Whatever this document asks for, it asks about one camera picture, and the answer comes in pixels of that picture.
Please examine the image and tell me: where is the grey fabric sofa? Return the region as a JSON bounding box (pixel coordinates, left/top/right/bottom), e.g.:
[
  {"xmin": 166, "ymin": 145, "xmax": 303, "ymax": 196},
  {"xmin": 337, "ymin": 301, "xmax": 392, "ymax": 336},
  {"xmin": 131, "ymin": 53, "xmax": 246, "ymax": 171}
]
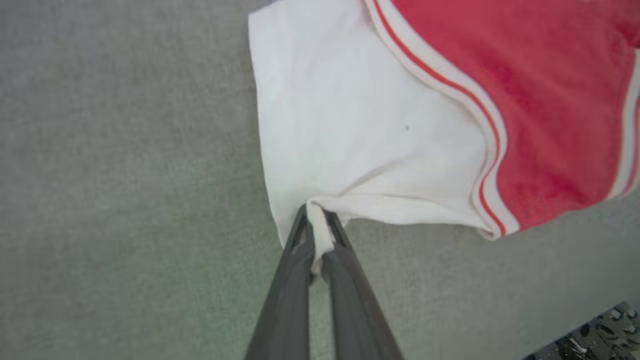
[{"xmin": 0, "ymin": 0, "xmax": 640, "ymax": 360}]

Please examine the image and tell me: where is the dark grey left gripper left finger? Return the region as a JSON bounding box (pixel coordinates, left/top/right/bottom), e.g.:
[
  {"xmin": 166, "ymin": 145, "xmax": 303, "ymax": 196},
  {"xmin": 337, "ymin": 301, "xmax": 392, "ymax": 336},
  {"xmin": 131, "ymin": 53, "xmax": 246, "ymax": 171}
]
[{"xmin": 244, "ymin": 203, "xmax": 316, "ymax": 360}]

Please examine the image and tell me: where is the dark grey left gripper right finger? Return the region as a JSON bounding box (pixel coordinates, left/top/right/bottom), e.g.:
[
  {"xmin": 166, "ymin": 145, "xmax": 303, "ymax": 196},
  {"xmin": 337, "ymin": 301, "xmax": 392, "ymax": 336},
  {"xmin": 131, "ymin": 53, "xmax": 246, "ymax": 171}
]
[{"xmin": 321, "ymin": 210, "xmax": 405, "ymax": 360}]

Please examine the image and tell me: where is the red and white basketball jersey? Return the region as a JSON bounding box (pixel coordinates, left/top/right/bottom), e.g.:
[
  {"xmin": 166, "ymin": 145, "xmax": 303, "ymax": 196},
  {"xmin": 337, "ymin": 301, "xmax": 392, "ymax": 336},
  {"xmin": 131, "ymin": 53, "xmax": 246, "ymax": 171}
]
[{"xmin": 248, "ymin": 0, "xmax": 640, "ymax": 277}]

